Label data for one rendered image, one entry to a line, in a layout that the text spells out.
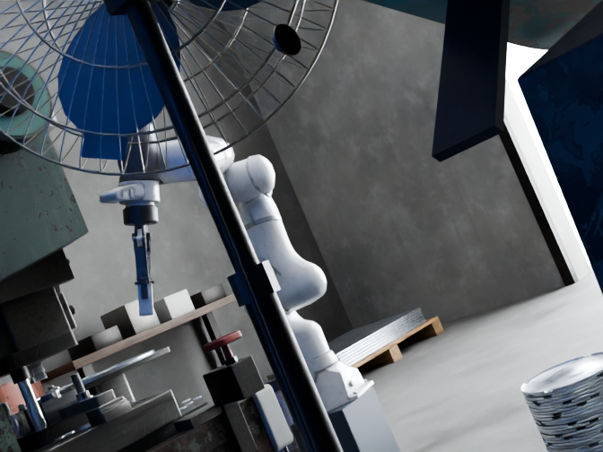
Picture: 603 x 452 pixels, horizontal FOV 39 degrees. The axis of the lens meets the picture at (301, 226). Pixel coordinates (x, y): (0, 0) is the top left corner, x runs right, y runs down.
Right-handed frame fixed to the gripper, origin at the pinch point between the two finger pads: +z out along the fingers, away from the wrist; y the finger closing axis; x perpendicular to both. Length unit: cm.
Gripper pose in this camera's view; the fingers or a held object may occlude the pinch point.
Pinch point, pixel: (145, 299)
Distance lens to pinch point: 189.8
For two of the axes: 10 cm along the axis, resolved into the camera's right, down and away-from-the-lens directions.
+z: 0.7, 9.9, -0.7
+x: -9.9, 0.7, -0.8
